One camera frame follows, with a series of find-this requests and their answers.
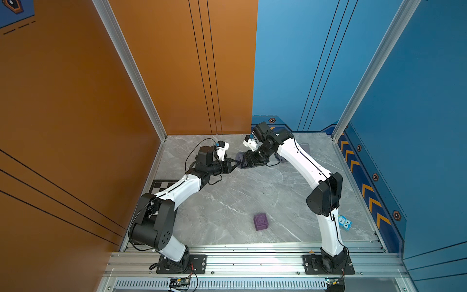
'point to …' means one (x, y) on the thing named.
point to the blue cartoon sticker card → (345, 222)
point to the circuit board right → (335, 285)
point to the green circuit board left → (179, 281)
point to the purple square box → (260, 221)
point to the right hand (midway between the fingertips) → (247, 164)
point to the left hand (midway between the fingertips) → (239, 161)
